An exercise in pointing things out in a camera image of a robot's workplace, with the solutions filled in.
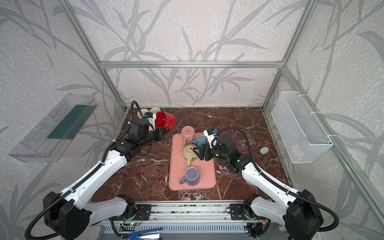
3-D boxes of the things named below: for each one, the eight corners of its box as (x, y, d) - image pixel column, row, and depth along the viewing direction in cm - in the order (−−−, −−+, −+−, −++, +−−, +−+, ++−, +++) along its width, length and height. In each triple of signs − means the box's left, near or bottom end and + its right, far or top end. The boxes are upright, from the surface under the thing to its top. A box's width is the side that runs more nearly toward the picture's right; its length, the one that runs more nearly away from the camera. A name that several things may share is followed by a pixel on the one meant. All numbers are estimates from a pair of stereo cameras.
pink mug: (182, 147, 99) (180, 138, 90) (183, 135, 105) (181, 126, 96) (194, 147, 99) (193, 138, 90) (194, 135, 105) (194, 126, 96)
